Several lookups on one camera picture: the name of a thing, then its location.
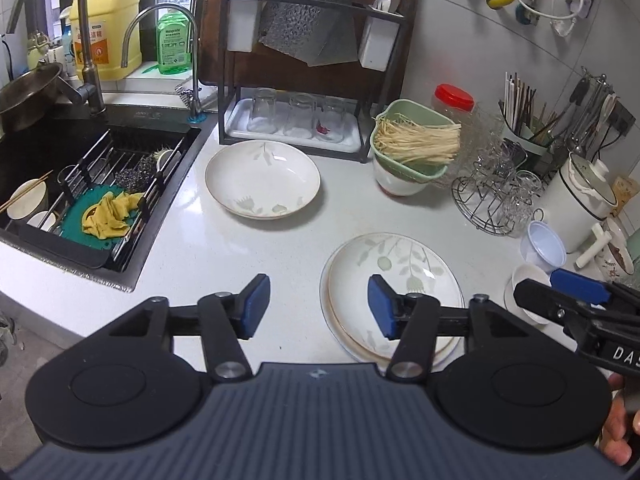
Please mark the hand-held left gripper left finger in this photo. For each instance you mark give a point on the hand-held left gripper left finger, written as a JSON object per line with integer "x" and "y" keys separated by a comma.
{"x": 255, "y": 305}

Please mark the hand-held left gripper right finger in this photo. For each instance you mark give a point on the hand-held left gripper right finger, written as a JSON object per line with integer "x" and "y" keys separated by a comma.
{"x": 382, "y": 310}

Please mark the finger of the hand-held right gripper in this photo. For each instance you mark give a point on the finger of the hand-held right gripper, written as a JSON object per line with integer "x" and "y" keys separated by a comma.
{"x": 580, "y": 285}
{"x": 545, "y": 300}

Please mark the small white bowl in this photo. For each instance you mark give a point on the small white bowl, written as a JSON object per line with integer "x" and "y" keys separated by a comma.
{"x": 525, "y": 285}

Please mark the blue plastic bowl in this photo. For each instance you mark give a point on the blue plastic bowl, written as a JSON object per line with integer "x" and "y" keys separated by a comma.
{"x": 542, "y": 245}

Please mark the person's right hand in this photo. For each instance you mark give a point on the person's right hand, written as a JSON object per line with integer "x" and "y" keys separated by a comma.
{"x": 617, "y": 425}

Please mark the floral ceramic bowl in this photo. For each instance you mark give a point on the floral ceramic bowl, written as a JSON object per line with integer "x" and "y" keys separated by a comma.
{"x": 617, "y": 260}

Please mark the mint green cup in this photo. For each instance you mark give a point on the mint green cup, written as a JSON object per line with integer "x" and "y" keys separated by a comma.
{"x": 635, "y": 252}

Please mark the white electric pot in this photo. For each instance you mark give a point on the white electric pot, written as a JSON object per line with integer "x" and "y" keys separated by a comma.
{"x": 565, "y": 210}

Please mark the cut glass cup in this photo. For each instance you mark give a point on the cut glass cup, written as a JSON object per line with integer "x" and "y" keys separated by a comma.
{"x": 510, "y": 207}
{"x": 529, "y": 187}
{"x": 505, "y": 152}
{"x": 485, "y": 170}

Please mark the glass pot lid white knob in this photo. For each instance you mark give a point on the glass pot lid white knob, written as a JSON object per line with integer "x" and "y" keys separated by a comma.
{"x": 595, "y": 180}

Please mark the deep floral white plate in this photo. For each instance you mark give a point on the deep floral white plate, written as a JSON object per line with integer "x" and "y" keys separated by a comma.
{"x": 260, "y": 180}

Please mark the white bowl red base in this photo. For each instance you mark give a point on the white bowl red base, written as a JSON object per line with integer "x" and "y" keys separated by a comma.
{"x": 400, "y": 185}

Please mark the bundle of dry noodles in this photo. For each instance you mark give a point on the bundle of dry noodles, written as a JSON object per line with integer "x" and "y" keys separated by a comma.
{"x": 415, "y": 142}

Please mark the yellow dish cloth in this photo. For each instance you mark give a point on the yellow dish cloth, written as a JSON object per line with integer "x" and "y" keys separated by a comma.
{"x": 107, "y": 215}

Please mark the white drip tray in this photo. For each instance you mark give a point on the white drip tray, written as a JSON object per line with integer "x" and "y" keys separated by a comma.
{"x": 235, "y": 132}

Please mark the row of hanging kitchen utensils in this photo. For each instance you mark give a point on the row of hanging kitchen utensils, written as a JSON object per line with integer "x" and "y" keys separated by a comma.
{"x": 585, "y": 110}

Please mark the steel wool scrubber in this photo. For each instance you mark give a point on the steel wool scrubber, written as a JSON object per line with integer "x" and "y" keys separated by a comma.
{"x": 135, "y": 175}

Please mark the bundle of chopsticks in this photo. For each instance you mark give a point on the bundle of chopsticks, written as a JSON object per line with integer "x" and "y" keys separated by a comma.
{"x": 520, "y": 105}

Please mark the clear drinking glass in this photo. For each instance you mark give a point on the clear drinking glass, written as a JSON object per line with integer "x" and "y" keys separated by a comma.
{"x": 263, "y": 110}
{"x": 300, "y": 115}
{"x": 332, "y": 117}

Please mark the black dish rack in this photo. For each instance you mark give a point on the black dish rack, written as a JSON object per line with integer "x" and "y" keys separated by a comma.
{"x": 223, "y": 110}

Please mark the green colander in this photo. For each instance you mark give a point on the green colander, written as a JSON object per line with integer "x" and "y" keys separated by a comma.
{"x": 400, "y": 110}

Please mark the teal silicone mat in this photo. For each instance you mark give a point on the teal silicone mat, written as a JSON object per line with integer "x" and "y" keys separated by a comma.
{"x": 75, "y": 215}

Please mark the black sink drain rack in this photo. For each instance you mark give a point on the black sink drain rack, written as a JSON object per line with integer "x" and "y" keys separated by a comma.
{"x": 100, "y": 157}

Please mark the red lid plastic jar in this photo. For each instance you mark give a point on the red lid plastic jar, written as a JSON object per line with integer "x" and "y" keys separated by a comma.
{"x": 452, "y": 97}

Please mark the chrome gooseneck faucet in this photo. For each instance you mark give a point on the chrome gooseneck faucet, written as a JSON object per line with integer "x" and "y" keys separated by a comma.
{"x": 196, "y": 85}

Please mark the white bowl in sink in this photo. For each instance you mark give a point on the white bowl in sink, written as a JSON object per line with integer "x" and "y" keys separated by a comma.
{"x": 30, "y": 200}

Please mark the pair of wooden chopsticks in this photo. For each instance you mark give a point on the pair of wooden chopsticks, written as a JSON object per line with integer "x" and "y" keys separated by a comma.
{"x": 25, "y": 190}

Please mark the white utensil holder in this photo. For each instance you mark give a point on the white utensil holder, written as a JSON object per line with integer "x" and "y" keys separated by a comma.
{"x": 377, "y": 42}
{"x": 243, "y": 25}

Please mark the black kitchen sink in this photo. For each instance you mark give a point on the black kitchen sink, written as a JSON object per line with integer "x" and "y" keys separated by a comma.
{"x": 30, "y": 155}

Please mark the green liquid bottle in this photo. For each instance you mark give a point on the green liquid bottle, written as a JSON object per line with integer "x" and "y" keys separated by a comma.
{"x": 172, "y": 45}

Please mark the wooden cutting board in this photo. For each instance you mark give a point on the wooden cutting board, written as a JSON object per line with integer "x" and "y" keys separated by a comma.
{"x": 212, "y": 35}

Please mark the embossed steel cutting board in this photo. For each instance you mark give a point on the embossed steel cutting board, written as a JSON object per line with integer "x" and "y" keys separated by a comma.
{"x": 305, "y": 20}

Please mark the stainless steel pot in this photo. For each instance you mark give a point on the stainless steel pot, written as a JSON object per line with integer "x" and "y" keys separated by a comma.
{"x": 25, "y": 95}

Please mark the yellow detergent jug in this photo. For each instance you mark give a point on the yellow detergent jug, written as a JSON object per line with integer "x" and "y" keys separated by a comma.
{"x": 115, "y": 25}

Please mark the dark kitchen faucet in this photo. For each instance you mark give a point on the dark kitchen faucet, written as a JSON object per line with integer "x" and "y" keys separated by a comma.
{"x": 85, "y": 35}

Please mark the blue white bottle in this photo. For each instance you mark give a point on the blue white bottle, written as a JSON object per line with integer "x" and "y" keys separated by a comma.
{"x": 66, "y": 35}

